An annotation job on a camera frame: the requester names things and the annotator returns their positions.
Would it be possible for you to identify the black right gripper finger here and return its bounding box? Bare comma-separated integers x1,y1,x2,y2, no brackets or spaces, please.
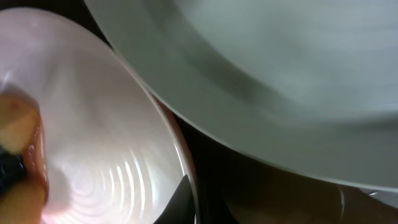
154,175,195,224

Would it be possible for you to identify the dark brown serving tray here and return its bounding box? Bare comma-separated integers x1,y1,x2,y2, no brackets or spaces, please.
1,1,397,223

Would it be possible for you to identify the grey-green plate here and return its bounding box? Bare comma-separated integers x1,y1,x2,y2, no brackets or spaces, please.
86,0,397,191

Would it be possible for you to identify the pink plate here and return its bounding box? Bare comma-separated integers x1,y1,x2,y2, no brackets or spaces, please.
1,7,197,223

